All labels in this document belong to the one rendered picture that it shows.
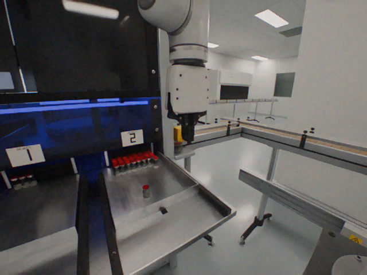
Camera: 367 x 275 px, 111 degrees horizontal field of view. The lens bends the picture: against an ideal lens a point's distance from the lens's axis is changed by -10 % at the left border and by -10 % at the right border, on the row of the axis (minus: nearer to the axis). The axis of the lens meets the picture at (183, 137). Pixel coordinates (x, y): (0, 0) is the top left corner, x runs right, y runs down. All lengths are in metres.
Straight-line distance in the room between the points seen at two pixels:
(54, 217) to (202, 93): 0.51
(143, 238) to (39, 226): 0.27
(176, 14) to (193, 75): 0.11
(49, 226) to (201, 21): 0.59
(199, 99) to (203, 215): 0.31
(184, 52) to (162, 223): 0.40
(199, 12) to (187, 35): 0.04
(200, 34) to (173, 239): 0.44
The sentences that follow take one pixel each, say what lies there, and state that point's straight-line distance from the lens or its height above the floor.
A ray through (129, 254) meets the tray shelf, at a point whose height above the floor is 0.88.
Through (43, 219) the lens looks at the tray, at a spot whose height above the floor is 0.88.
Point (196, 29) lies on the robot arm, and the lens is 0.33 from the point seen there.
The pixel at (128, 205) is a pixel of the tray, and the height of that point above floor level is 0.88.
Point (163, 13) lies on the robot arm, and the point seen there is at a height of 1.32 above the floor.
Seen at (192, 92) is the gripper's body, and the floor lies 1.20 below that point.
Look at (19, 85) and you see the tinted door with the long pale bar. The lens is 0.62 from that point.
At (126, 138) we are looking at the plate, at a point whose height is 1.02.
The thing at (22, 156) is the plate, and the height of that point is 1.02.
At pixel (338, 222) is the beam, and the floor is 0.52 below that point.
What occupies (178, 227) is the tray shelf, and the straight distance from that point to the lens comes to 0.41.
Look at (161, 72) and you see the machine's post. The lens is 0.65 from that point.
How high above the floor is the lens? 1.20
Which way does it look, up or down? 18 degrees down
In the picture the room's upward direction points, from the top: straight up
